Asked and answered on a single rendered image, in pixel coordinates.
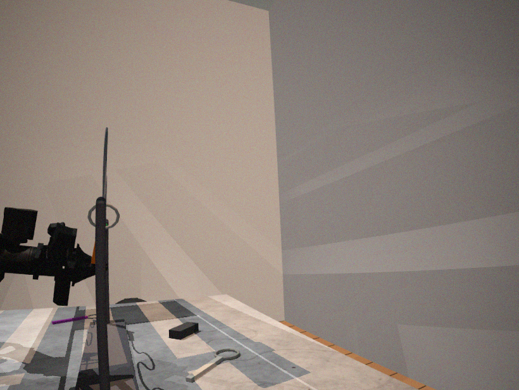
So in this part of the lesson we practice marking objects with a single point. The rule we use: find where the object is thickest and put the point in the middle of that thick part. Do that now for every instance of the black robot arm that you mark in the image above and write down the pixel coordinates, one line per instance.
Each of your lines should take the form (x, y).
(18, 226)

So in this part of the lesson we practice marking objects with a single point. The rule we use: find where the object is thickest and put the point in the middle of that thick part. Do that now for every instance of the tan hoop with flat handle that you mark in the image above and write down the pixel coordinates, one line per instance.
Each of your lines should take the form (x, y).
(197, 373)

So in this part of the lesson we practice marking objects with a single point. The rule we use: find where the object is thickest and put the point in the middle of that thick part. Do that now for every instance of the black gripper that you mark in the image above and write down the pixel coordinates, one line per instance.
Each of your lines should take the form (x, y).
(78, 267)

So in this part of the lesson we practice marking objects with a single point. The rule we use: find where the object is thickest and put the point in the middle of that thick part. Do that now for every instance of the orange handle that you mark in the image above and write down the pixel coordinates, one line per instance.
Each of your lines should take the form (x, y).
(110, 226)

